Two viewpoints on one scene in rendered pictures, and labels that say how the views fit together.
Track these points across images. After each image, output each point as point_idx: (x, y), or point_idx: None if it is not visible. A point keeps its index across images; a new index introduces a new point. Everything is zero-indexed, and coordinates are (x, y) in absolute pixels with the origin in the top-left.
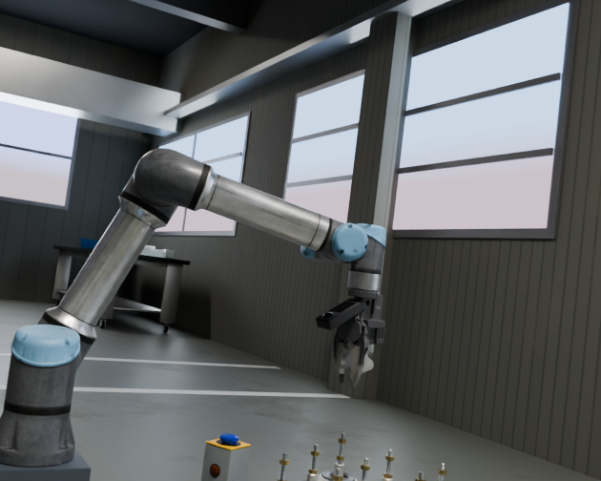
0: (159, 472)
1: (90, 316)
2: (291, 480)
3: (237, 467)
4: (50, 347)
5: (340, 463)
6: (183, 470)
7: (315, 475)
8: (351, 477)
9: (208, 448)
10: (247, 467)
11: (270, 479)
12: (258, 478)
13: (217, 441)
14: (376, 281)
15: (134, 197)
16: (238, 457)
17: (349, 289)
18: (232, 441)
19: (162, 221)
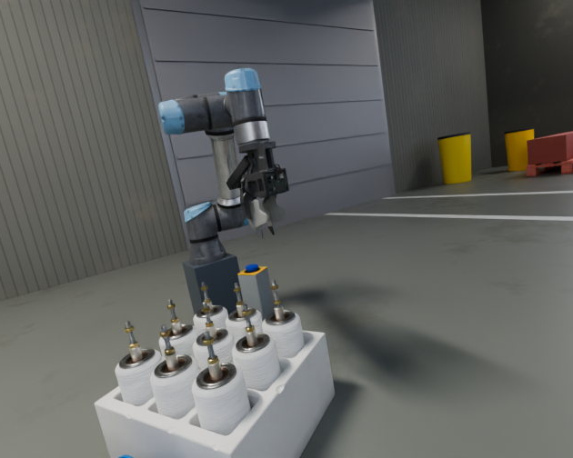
0: (453, 290)
1: (222, 194)
2: (567, 335)
3: (246, 286)
4: (184, 214)
5: (276, 305)
6: (476, 293)
7: (236, 306)
8: (281, 322)
9: None
10: (256, 289)
11: (541, 325)
12: (528, 320)
13: None
14: (237, 133)
15: None
16: (246, 281)
17: None
18: (246, 269)
19: (214, 135)
